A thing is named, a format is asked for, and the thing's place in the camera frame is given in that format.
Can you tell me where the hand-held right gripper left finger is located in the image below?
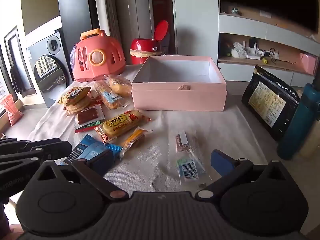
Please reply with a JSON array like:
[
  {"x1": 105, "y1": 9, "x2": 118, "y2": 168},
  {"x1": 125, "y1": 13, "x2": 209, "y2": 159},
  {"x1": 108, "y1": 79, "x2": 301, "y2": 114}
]
[{"x1": 37, "y1": 150, "x2": 128, "y2": 201}]

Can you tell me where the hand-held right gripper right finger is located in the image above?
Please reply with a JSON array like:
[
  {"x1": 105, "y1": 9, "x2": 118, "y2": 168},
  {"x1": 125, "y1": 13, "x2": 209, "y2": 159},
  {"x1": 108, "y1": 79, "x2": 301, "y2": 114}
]
[{"x1": 195, "y1": 149, "x2": 288, "y2": 202}]

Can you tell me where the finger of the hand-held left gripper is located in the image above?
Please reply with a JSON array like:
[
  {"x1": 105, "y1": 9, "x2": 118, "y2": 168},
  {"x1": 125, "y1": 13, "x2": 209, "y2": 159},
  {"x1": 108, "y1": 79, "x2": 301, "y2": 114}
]
[
  {"x1": 0, "y1": 155, "x2": 47, "y2": 175},
  {"x1": 0, "y1": 137, "x2": 72, "y2": 157}
]

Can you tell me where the blue snack packet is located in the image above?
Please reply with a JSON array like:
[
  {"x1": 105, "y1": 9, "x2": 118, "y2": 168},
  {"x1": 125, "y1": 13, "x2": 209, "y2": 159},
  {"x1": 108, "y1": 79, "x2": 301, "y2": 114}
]
[{"x1": 60, "y1": 134, "x2": 123, "y2": 178}]

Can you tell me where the orange rice cracker packet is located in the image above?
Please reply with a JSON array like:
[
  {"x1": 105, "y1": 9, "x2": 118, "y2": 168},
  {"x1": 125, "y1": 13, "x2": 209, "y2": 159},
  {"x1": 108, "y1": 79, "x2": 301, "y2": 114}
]
[{"x1": 94, "y1": 109, "x2": 150, "y2": 143}]

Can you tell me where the red-edged clear snack packet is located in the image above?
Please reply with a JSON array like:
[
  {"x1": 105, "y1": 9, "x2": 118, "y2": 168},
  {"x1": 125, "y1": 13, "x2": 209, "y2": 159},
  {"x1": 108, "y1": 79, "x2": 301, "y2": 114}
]
[{"x1": 75, "y1": 106, "x2": 105, "y2": 126}]

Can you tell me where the pink cardboard box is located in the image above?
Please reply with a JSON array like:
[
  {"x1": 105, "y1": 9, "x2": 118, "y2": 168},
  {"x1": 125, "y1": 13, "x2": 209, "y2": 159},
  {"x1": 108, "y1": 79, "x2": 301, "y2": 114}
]
[{"x1": 131, "y1": 56, "x2": 227, "y2": 112}]

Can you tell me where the clear barcode snack packet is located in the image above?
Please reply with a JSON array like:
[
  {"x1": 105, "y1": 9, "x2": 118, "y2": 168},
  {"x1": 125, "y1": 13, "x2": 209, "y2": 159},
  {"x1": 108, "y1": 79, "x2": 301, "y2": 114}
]
[{"x1": 175, "y1": 131, "x2": 212, "y2": 184}]

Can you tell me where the red and green snack packet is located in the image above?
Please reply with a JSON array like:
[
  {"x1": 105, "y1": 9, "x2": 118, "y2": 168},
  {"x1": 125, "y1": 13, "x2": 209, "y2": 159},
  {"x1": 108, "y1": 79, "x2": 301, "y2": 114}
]
[{"x1": 74, "y1": 120, "x2": 103, "y2": 133}]

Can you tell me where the small yellow snack packet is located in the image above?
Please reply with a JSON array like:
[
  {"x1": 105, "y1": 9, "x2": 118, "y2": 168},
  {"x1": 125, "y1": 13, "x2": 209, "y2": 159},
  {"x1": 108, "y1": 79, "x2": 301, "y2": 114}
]
[{"x1": 119, "y1": 127, "x2": 154, "y2": 158}]

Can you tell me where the orange bag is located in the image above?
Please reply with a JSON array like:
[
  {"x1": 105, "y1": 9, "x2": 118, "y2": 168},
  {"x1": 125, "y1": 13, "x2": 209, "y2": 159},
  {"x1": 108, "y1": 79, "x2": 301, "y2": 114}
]
[{"x1": 0, "y1": 94, "x2": 24, "y2": 127}]

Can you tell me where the panda print cracker packet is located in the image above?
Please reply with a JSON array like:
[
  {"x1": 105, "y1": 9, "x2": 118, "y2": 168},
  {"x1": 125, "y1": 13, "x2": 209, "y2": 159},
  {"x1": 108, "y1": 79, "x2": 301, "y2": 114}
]
[{"x1": 58, "y1": 86, "x2": 93, "y2": 116}]

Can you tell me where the white tablecloth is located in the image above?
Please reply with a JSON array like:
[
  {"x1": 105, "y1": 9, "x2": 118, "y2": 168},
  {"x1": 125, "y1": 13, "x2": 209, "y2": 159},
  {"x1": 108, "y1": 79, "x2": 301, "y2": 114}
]
[{"x1": 29, "y1": 65, "x2": 268, "y2": 193}]

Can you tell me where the long biscuit packet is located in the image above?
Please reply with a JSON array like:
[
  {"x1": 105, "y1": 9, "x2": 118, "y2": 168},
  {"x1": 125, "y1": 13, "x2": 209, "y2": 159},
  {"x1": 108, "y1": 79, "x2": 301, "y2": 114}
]
[{"x1": 94, "y1": 80, "x2": 125, "y2": 110}]

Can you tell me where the washing machine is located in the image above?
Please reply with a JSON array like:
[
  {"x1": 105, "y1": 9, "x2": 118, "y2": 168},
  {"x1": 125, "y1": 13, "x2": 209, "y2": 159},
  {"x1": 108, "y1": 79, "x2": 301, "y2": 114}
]
[{"x1": 26, "y1": 29, "x2": 73, "y2": 108}]

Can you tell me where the black labelled snack bag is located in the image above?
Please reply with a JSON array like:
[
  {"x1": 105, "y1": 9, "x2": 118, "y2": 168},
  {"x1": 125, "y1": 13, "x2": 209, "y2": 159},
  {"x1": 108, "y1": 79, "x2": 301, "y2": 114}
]
[{"x1": 241, "y1": 65, "x2": 304, "y2": 141}]

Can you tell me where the dark hanging cloth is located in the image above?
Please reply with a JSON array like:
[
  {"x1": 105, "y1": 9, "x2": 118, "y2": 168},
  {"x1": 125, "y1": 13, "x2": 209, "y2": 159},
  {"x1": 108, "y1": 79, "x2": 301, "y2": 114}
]
[{"x1": 10, "y1": 66, "x2": 25, "y2": 98}]

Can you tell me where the bread roll packet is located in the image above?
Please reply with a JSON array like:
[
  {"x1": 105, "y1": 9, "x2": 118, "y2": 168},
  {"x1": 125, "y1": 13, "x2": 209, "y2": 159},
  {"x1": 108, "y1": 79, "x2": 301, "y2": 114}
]
[{"x1": 106, "y1": 75, "x2": 133, "y2": 98}]

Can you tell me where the teal bottle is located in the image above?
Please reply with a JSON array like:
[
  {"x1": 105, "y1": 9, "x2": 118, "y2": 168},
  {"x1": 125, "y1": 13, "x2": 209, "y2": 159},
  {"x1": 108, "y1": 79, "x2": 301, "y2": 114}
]
[{"x1": 277, "y1": 83, "x2": 320, "y2": 160}]

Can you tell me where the pink toy carrier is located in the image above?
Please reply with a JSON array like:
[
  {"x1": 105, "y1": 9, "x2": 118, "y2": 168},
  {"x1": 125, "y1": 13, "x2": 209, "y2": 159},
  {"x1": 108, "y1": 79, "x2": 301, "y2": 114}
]
[{"x1": 71, "y1": 29, "x2": 126, "y2": 82}]

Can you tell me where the white router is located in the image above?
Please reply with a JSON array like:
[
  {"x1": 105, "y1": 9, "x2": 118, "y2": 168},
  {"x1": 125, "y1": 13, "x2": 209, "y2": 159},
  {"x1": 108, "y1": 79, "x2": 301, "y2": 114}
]
[{"x1": 246, "y1": 42, "x2": 262, "y2": 60}]

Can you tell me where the white crumpled bag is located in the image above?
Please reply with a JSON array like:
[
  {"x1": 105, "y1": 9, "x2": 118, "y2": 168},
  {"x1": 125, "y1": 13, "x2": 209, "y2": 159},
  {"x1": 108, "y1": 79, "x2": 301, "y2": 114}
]
[{"x1": 231, "y1": 42, "x2": 250, "y2": 59}]

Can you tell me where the red lidded bin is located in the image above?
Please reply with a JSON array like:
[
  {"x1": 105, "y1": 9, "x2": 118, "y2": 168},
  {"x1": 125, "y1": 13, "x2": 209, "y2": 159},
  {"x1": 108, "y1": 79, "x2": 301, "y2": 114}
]
[{"x1": 130, "y1": 20, "x2": 169, "y2": 65}]

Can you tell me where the pink shelf box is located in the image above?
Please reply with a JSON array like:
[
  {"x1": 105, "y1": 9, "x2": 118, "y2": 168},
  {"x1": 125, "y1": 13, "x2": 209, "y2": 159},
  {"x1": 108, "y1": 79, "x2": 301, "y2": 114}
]
[{"x1": 299, "y1": 52, "x2": 317, "y2": 75}]

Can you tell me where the standing air conditioner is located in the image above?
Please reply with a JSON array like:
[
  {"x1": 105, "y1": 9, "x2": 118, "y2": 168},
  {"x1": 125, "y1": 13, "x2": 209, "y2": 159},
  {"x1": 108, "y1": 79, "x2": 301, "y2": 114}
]
[{"x1": 114, "y1": 0, "x2": 154, "y2": 65}]

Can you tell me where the black television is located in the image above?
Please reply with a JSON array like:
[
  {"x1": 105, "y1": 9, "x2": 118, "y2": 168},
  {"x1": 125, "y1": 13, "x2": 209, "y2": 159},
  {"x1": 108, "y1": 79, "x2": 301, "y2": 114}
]
[{"x1": 219, "y1": 0, "x2": 320, "y2": 33}]

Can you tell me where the wall shelf unit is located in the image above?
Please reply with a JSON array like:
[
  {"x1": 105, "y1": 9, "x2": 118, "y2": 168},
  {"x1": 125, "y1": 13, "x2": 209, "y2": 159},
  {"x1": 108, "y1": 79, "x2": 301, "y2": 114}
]
[{"x1": 217, "y1": 2, "x2": 320, "y2": 83}]

